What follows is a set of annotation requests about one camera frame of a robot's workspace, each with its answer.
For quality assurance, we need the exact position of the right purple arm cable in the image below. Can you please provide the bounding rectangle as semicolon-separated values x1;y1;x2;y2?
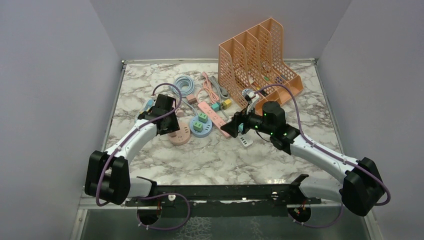
255;83;392;229

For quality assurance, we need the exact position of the teal plug adapter behind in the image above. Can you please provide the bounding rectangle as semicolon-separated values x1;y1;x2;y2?
210;102;221;112

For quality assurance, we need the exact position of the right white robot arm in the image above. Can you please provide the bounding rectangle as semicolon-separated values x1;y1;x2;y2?
220;101;386;217

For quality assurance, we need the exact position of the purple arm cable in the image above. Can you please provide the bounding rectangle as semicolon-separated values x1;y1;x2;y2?
95;82;191;232
255;83;392;229

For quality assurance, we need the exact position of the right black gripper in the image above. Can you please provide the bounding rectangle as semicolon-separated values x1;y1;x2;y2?
220;102;274;138

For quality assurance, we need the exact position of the light blue coiled cable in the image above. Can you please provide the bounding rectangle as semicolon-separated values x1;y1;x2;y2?
169;75;196;98

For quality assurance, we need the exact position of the blue patterned round tin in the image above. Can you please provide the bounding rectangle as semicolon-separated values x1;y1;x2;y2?
241;88;253;98

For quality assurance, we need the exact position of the blue round power strip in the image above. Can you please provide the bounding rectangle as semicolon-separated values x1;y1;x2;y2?
188;116;213;138

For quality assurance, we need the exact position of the grey cable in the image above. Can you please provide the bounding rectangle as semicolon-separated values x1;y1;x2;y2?
208;74;231;120

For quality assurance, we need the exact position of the yellow plug adapter centre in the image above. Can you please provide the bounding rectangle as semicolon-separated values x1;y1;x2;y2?
220;99;232;110

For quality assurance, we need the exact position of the dark green plug adapter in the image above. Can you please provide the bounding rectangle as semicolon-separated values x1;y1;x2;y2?
197;112;209;124

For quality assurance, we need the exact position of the blue oval power strip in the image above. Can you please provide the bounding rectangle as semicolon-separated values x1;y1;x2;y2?
137;99;155;116

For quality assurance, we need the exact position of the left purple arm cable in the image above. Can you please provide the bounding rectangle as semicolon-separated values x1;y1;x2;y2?
95;82;191;232

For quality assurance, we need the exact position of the pink cable bundle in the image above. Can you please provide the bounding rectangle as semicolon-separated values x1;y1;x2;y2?
195;71;220;104

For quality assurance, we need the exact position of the black mounting rail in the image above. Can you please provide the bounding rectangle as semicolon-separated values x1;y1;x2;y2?
124;174;322;218

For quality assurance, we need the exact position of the pink round power strip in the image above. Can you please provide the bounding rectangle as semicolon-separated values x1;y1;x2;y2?
167;122;191;146

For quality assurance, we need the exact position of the pink plug on cable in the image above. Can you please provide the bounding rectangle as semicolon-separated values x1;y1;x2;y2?
186;94;198;105

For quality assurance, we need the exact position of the orange mesh file organizer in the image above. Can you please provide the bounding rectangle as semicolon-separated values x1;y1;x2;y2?
218;18;304;115

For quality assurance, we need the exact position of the white power strip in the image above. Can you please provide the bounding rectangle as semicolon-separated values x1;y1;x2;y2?
237;134;254;149

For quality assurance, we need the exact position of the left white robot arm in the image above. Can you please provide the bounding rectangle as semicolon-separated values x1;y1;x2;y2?
84;94;180;206

